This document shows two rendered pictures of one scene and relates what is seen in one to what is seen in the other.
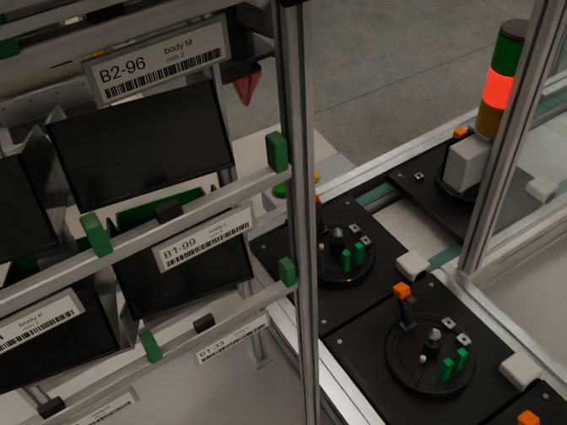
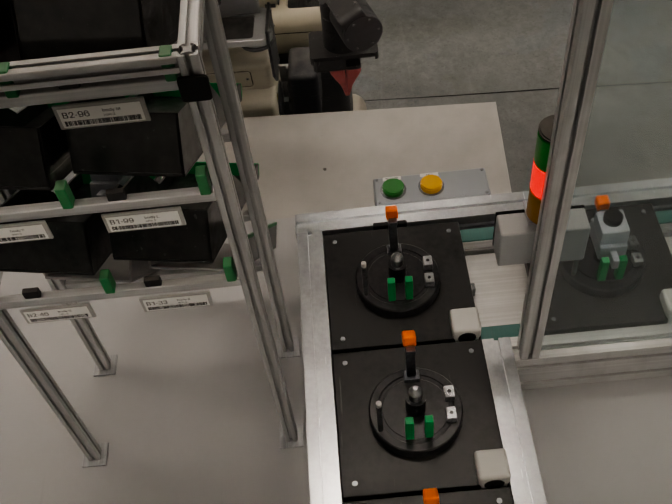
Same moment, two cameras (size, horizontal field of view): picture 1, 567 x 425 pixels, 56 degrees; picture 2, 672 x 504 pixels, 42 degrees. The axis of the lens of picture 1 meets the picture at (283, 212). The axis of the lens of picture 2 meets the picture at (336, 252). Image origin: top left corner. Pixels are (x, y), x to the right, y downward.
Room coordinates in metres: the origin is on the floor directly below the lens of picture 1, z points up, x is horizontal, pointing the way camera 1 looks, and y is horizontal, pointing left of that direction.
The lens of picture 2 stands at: (-0.16, -0.44, 2.16)
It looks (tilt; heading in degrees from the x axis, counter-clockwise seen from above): 52 degrees down; 31
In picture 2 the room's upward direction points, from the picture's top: 7 degrees counter-clockwise
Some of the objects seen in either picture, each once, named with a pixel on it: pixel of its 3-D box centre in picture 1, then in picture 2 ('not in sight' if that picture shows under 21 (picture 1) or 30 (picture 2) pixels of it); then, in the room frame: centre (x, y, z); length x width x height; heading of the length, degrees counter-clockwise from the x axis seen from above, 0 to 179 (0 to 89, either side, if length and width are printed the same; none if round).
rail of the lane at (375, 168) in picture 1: (394, 174); (539, 217); (0.88, -0.26, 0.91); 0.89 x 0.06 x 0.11; 119
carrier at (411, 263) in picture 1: (337, 243); (397, 268); (0.61, -0.09, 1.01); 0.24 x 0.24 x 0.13; 29
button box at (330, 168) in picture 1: (310, 187); (431, 196); (0.84, -0.06, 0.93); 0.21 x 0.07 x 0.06; 119
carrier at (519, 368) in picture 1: (432, 343); (415, 401); (0.40, -0.21, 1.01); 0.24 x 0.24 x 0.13; 29
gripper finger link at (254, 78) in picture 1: (235, 83); (337, 70); (0.76, 0.06, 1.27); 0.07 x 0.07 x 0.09; 28
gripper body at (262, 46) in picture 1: (235, 40); (341, 31); (0.76, 0.05, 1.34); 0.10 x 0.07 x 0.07; 118
